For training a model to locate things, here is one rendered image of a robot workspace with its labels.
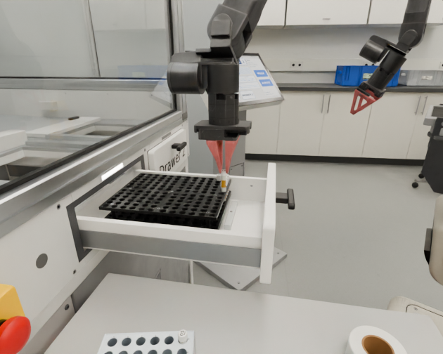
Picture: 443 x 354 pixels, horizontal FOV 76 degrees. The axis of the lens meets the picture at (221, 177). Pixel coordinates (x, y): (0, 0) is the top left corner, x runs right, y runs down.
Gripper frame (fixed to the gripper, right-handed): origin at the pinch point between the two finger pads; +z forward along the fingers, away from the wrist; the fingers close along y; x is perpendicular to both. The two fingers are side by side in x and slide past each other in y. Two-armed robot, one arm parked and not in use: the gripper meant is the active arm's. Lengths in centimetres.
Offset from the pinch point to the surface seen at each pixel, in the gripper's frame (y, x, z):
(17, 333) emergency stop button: -16.0, -35.2, 7.2
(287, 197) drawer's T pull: 12.8, -2.9, 4.2
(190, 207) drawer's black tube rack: -4.8, -8.2, 5.1
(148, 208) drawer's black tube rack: -12.4, -10.1, 5.0
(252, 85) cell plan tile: -2, 97, -11
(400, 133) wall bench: 152, 296, 50
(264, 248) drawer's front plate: 9.0, -16.6, 6.6
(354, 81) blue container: 97, 305, -6
